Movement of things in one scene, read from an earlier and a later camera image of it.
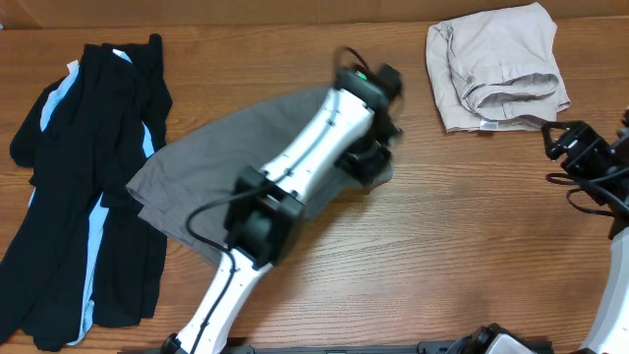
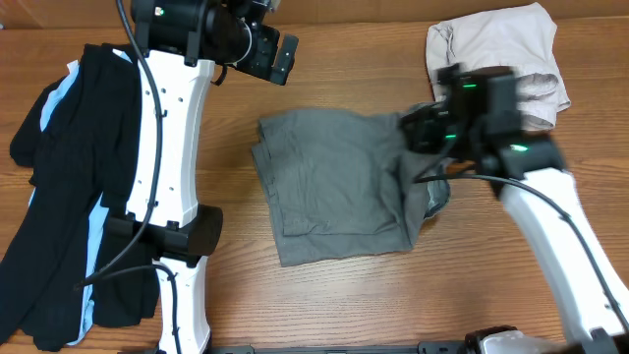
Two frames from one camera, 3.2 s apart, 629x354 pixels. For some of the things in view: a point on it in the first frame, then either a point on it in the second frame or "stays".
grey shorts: x=201 y=158 → x=345 y=183
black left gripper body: x=366 y=154 → x=251 y=51
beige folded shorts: x=496 y=70 stays
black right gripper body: x=591 y=158 → x=436 y=136
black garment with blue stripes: x=85 y=258 stays
